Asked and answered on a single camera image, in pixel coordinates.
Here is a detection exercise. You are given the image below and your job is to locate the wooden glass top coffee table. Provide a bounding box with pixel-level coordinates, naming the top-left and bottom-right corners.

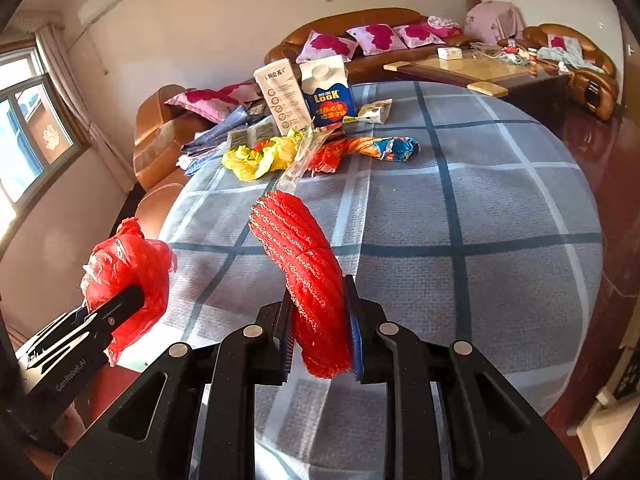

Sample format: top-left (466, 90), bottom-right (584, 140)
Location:
top-left (384, 47), bottom-right (573, 111)

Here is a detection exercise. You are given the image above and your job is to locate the red plastic bag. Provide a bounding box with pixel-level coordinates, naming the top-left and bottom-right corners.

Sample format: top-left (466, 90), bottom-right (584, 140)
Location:
top-left (80, 217), bottom-right (178, 368)

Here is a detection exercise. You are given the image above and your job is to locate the pink floral cover cloth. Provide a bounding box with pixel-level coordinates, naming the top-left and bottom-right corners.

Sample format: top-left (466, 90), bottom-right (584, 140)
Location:
top-left (465, 1), bottom-right (526, 43)

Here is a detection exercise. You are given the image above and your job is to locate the foil blister pack leaflet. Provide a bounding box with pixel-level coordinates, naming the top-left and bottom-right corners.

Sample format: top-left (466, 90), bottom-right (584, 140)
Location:
top-left (227, 120), bottom-right (276, 148)

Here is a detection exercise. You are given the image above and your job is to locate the red mesh net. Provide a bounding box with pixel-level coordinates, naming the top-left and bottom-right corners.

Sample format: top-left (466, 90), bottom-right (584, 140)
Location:
top-left (248, 191), bottom-right (351, 380)

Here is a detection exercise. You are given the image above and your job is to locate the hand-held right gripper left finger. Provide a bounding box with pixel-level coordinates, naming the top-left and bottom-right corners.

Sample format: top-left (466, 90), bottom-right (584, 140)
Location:
top-left (52, 287), bottom-right (297, 480)

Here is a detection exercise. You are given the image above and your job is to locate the white milk carton blue label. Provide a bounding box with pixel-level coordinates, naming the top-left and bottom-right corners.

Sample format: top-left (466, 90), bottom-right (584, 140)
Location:
top-left (299, 57), bottom-right (358, 127)

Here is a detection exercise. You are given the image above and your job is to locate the orange blue snack wrapper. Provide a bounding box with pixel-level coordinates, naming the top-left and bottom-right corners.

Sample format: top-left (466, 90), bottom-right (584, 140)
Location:
top-left (306, 136), bottom-right (421, 176)

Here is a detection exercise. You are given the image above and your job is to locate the sliding glass window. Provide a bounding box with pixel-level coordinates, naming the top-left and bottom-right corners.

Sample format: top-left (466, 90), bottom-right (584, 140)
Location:
top-left (0, 40), bottom-right (91, 216)

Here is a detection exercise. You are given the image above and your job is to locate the tall white carton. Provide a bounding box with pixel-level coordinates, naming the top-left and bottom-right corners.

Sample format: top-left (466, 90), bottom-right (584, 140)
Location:
top-left (253, 62), bottom-right (313, 136)

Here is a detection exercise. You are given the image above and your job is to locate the pale blue cloth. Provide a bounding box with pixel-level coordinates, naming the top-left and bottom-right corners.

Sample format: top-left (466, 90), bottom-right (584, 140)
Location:
top-left (537, 45), bottom-right (606, 73)

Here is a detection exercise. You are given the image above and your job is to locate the pink floral cloth bundle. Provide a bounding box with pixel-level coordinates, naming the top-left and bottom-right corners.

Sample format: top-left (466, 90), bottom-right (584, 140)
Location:
top-left (427, 15), bottom-right (463, 38)

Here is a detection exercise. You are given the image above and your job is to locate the clear plastic wrapper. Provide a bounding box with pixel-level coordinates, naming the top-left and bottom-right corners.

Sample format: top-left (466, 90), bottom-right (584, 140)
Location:
top-left (280, 125), bottom-right (346, 191)

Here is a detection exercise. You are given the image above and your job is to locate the beige curtain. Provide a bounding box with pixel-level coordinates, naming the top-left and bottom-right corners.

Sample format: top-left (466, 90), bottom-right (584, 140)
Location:
top-left (35, 22), bottom-right (136, 193)

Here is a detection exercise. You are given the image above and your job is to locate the brown leather armchair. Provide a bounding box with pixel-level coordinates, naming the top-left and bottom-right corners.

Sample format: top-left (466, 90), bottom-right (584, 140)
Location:
top-left (522, 22), bottom-right (621, 121)

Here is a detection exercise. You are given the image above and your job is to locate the brown leather chaise sofa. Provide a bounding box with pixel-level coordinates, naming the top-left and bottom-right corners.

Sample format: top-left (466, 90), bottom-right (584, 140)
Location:
top-left (132, 84), bottom-right (266, 246)

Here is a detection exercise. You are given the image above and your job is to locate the yellow plastic bag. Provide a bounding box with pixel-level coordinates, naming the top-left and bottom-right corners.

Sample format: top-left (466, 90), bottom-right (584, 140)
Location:
top-left (221, 130), bottom-right (306, 182)

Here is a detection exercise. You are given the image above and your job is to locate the small white gold box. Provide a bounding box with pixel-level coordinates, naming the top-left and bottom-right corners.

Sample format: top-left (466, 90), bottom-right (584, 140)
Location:
top-left (357, 100), bottom-right (393, 125)

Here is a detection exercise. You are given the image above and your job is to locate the blue grey plaid tablecloth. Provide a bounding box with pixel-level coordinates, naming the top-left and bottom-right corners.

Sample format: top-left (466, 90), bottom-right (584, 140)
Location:
top-left (157, 80), bottom-right (606, 480)

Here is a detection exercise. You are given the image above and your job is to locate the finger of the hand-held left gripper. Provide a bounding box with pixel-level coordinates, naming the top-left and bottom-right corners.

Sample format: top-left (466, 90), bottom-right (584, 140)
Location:
top-left (86, 285), bottom-right (147, 332)

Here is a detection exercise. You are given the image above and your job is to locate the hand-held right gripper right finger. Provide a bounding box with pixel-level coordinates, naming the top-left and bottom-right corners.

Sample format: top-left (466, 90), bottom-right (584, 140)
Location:
top-left (345, 275), bottom-right (583, 480)

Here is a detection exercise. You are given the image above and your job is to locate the folded blue plaid bedding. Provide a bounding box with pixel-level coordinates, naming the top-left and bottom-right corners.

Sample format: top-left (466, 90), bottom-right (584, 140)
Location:
top-left (177, 105), bottom-right (273, 176)

